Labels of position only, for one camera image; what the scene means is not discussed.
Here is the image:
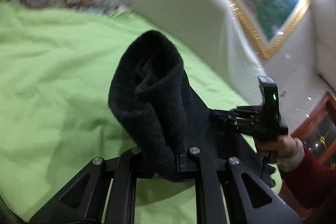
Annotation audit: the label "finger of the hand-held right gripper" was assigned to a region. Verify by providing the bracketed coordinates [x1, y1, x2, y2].
[209, 109, 263, 141]
[230, 105, 264, 121]

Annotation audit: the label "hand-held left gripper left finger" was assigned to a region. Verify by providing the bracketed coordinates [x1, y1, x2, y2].
[29, 147, 154, 224]

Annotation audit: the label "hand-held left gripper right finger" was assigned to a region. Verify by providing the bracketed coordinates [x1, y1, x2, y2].
[177, 147, 303, 224]

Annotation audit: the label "black pants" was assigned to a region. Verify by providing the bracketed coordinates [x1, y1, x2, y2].
[108, 29, 277, 189]

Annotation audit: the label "person's right forearm red sleeve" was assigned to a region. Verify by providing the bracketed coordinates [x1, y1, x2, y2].
[276, 139, 336, 210]

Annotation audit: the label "person's right hand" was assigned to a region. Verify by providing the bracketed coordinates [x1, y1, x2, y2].
[255, 134, 305, 160]

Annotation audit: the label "wooden glass door cabinet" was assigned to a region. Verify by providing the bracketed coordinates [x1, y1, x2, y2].
[278, 91, 336, 224]

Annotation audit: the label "white padded headboard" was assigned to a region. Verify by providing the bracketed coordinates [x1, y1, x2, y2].
[123, 0, 266, 110]

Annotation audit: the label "green bed sheet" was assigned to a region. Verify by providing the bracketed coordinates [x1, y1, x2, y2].
[0, 0, 283, 223]

